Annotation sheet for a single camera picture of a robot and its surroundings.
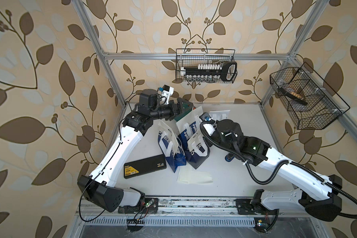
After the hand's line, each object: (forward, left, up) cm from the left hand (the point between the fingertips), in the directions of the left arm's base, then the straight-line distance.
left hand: (186, 106), depth 64 cm
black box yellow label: (-12, +24, -38) cm, 46 cm away
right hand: (-4, -8, -8) cm, 12 cm away
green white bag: (+11, -20, -18) cm, 29 cm away
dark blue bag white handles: (-8, -7, -26) cm, 28 cm away
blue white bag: (-10, +7, -20) cm, 23 cm away
